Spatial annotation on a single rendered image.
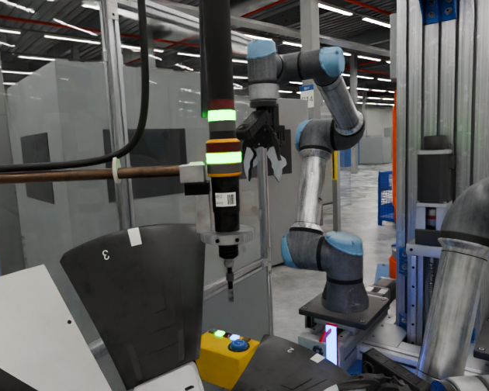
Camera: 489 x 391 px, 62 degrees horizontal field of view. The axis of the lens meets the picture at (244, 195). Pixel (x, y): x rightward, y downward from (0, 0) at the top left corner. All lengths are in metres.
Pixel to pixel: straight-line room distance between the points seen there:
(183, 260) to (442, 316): 0.46
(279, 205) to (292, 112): 1.17
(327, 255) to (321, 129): 0.44
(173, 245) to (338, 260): 0.74
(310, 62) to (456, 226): 0.56
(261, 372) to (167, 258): 0.26
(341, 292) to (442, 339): 0.56
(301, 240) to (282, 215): 3.75
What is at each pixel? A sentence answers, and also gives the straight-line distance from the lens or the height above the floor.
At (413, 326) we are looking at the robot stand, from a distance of 1.40.
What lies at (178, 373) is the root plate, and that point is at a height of 1.27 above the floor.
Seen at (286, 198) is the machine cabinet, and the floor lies 0.87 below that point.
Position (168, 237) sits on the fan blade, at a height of 1.43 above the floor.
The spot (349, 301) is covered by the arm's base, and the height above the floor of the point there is 1.07.
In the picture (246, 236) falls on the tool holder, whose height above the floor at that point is 1.46.
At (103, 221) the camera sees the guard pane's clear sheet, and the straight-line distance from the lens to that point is 1.29.
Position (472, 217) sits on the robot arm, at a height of 1.43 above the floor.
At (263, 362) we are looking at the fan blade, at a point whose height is 1.19.
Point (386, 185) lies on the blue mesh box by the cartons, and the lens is 7.52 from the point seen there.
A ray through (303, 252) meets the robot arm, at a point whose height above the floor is 1.21.
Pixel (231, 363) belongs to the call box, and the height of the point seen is 1.06.
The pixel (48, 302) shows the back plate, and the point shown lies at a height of 1.31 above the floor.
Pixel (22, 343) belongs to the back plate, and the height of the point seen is 1.27.
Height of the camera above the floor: 1.57
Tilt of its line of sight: 7 degrees down
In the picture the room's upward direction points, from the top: 3 degrees counter-clockwise
